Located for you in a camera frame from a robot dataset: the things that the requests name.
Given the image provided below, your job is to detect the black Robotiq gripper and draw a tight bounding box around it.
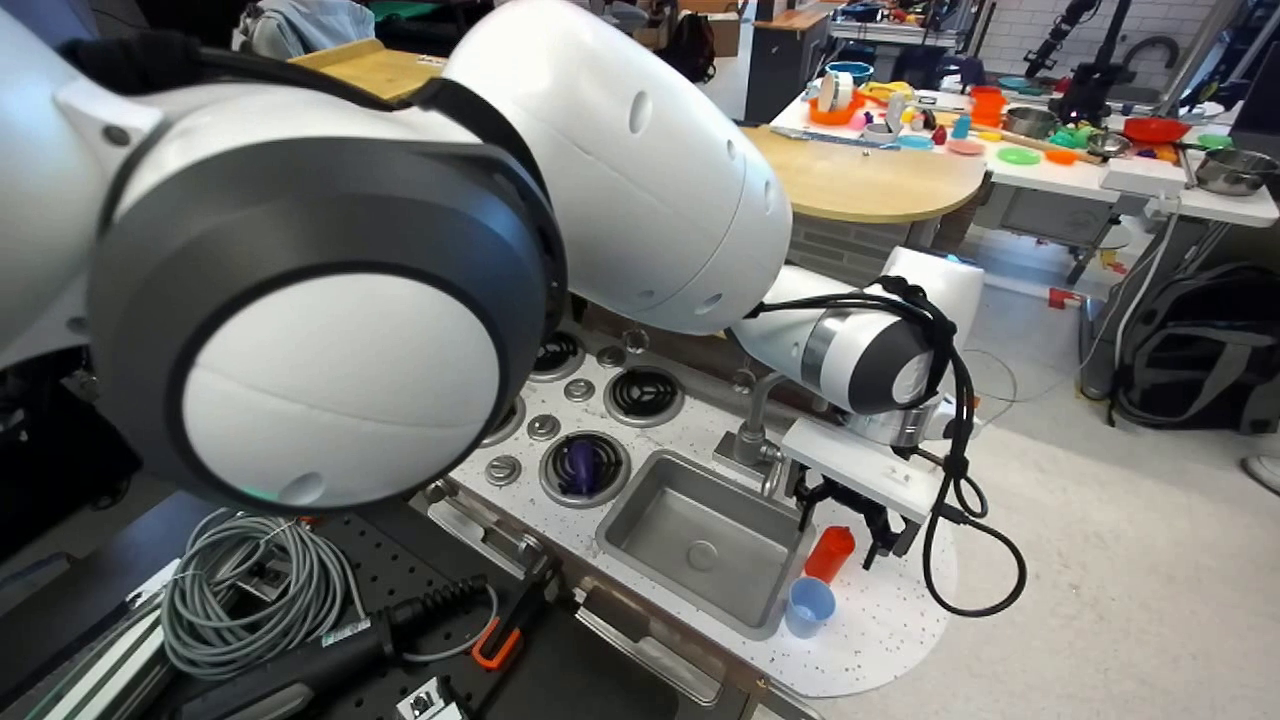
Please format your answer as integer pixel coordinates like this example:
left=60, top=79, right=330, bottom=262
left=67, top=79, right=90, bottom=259
left=791, top=464, right=927, bottom=574

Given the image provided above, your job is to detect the red small cup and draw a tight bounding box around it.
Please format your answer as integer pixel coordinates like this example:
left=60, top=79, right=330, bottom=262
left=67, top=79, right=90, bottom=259
left=798, top=518, right=859, bottom=587

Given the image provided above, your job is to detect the steel toy sink basin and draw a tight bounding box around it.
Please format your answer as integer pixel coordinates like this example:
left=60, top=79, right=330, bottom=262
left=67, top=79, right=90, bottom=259
left=592, top=447, right=815, bottom=640

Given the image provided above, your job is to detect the blue plastic cup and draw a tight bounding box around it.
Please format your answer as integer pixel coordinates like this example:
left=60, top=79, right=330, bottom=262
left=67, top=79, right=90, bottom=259
left=779, top=574, right=839, bottom=640

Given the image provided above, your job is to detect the toy kitchen playset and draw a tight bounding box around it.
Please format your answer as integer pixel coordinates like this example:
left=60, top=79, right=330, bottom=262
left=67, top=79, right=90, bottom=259
left=411, top=316, right=963, bottom=704

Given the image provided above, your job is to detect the grey toy faucet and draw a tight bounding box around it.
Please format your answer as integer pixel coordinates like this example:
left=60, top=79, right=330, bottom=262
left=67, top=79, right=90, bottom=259
left=712, top=369, right=791, bottom=499

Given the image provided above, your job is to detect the black round stove burner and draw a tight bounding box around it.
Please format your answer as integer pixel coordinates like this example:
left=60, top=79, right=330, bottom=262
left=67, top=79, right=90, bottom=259
left=537, top=427, right=634, bottom=510
left=599, top=365, right=689, bottom=431
left=530, top=330, right=592, bottom=386

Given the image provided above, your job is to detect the grey tile backsplash panel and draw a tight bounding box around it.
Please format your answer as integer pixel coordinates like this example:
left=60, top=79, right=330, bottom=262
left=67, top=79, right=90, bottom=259
left=782, top=214, right=927, bottom=292

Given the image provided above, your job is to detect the round wooden table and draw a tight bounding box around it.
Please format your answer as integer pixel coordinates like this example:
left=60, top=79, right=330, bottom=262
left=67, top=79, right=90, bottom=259
left=734, top=124, right=992, bottom=227

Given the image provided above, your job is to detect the orange clamp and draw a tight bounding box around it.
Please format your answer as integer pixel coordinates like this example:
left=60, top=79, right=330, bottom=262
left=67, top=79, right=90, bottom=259
left=467, top=615, right=530, bottom=676

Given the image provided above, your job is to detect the black backpack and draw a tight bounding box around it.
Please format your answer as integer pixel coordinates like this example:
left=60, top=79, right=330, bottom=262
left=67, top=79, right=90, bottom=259
left=1099, top=254, right=1280, bottom=439

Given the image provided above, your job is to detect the orange cup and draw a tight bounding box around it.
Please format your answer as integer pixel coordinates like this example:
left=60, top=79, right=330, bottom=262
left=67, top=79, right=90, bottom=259
left=968, top=79, right=1012, bottom=134

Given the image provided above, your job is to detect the black perforated board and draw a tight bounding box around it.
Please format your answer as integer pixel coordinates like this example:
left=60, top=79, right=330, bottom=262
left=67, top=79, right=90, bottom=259
left=257, top=494, right=571, bottom=720

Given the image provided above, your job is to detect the white background table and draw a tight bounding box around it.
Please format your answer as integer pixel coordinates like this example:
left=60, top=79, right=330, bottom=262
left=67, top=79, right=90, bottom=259
left=779, top=82, right=1280, bottom=230

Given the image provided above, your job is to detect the red bowl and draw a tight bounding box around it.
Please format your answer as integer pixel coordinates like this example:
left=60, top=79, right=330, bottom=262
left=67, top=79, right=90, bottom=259
left=1119, top=113, right=1195, bottom=153

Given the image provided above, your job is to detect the steel bowl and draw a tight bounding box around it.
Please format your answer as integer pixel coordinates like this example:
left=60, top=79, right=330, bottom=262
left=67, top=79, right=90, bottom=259
left=1176, top=145, right=1280, bottom=198

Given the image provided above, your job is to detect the wooden toy kitchen cabinet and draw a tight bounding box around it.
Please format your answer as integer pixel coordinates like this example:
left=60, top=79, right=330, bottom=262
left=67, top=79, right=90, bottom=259
left=286, top=34, right=451, bottom=107

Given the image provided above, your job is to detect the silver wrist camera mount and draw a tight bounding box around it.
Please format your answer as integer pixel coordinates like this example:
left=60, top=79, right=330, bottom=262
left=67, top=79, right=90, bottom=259
left=775, top=414, right=949, bottom=528

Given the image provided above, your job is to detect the black tool handle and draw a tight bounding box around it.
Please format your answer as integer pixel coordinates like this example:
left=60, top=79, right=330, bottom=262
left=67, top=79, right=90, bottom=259
left=175, top=619, right=409, bottom=720

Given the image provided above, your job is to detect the grey coiled cable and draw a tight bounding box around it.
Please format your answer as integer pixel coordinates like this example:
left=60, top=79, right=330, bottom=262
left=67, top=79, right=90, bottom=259
left=154, top=505, right=370, bottom=685

